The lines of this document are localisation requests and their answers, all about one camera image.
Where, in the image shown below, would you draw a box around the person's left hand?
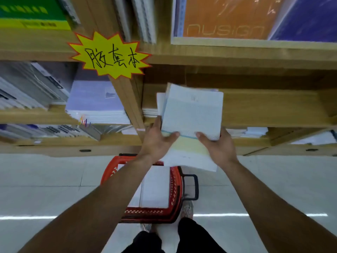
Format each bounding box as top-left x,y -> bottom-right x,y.
139,116 -> 181,164

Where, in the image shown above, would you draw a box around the person's right hand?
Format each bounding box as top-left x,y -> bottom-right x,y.
195,127 -> 239,169

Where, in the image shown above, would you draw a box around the pale blue notebook stack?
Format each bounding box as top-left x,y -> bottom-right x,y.
157,83 -> 224,172

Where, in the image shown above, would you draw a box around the person's left forearm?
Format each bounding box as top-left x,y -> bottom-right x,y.
17,155 -> 156,253

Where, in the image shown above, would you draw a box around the person's right forearm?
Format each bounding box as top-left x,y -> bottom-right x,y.
223,161 -> 337,253

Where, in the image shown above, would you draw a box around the flat pile of white notebooks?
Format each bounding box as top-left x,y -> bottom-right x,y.
226,126 -> 269,139

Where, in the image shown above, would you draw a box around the white notebooks in basket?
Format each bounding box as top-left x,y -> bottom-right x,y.
117,164 -> 171,209

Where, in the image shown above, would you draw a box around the red shopping basket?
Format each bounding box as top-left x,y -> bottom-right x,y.
101,154 -> 199,224

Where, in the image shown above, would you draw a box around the wooden shelf unit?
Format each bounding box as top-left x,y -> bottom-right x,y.
0,0 -> 337,158

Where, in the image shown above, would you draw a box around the grey right shoe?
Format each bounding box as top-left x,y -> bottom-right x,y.
181,200 -> 194,222

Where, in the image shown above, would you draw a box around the stack of lavender notebooks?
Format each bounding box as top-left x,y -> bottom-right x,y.
65,72 -> 131,126

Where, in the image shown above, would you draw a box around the person's right leg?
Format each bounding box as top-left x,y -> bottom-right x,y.
177,218 -> 227,253

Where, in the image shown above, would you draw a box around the person's leg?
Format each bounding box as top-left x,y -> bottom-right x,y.
177,218 -> 227,253
122,231 -> 165,253

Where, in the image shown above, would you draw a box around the yellow starburst sign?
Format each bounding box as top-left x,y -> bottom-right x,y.
68,31 -> 152,80

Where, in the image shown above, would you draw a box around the person's left leg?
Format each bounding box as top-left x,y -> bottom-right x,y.
122,231 -> 165,253

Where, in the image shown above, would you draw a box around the white notebook pile with blue edge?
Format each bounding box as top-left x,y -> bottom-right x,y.
290,130 -> 337,145

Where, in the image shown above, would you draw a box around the row of slanted striped notebooks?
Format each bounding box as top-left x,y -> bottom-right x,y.
0,124 -> 103,142

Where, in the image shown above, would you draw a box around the orange notebook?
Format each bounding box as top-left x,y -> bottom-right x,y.
181,0 -> 286,40

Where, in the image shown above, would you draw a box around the row of upright white notebooks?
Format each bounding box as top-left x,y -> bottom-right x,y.
113,0 -> 158,45

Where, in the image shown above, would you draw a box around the row of grey notebooks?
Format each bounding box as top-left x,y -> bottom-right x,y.
0,61 -> 71,111

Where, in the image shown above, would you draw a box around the dark blue notebook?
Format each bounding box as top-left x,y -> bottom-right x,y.
269,0 -> 337,43

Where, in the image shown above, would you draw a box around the green and yellow book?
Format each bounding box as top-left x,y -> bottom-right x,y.
0,0 -> 72,31

